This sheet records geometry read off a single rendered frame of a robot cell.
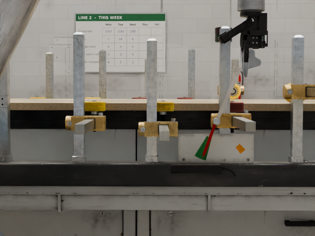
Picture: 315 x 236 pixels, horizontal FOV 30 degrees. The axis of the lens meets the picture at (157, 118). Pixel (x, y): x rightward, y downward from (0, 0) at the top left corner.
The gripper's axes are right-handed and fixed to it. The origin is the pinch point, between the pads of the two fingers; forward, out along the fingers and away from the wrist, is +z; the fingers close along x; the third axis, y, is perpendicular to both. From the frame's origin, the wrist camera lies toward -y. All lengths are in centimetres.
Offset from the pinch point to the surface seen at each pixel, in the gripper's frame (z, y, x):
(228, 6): -121, 81, 723
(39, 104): 11, -72, 24
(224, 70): -1.2, -5.8, 6.1
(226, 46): -9.4, -5.2, 6.1
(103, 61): -9, -57, 115
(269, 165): 31.1, 9.7, 3.9
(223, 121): 16.2, -5.9, 5.3
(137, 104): 11.1, -36.1, 23.6
